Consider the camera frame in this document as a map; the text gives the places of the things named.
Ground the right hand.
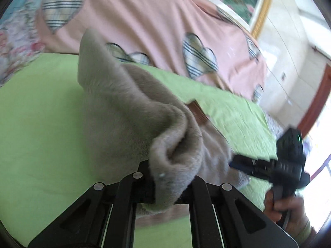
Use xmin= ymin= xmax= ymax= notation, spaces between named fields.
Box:
xmin=263 ymin=190 xmax=309 ymax=237

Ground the light green bed sheet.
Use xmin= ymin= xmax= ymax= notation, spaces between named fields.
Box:
xmin=1 ymin=53 xmax=276 ymax=246

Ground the pink quilt with plaid hearts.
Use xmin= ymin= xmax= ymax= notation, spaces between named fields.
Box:
xmin=36 ymin=0 xmax=267 ymax=102

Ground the purple pink floral pillow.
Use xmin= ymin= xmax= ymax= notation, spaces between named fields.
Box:
xmin=1 ymin=0 xmax=46 ymax=86

